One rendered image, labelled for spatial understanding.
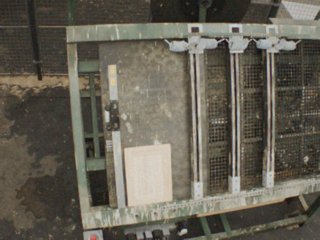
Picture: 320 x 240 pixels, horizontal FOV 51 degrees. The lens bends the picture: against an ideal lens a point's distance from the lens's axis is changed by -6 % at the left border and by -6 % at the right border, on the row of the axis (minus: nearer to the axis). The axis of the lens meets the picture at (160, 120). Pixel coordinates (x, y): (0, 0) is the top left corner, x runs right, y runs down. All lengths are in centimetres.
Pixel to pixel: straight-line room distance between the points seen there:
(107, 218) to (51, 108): 220
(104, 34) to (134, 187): 102
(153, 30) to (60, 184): 199
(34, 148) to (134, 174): 180
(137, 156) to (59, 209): 136
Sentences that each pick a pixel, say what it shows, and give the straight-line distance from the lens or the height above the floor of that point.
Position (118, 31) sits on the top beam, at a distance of 220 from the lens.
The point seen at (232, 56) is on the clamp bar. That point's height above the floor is 169.
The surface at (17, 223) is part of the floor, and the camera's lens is 348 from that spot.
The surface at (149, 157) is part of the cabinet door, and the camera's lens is 237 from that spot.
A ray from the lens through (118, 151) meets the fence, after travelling 230.
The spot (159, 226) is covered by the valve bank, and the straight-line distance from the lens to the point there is 257.
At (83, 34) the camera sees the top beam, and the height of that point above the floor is 184.
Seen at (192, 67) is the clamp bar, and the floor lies 163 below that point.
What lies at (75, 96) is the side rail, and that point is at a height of 151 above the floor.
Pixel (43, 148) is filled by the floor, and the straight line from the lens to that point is 392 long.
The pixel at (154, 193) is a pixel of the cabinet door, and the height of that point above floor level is 95.
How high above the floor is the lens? 302
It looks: 46 degrees down
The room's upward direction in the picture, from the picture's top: 9 degrees clockwise
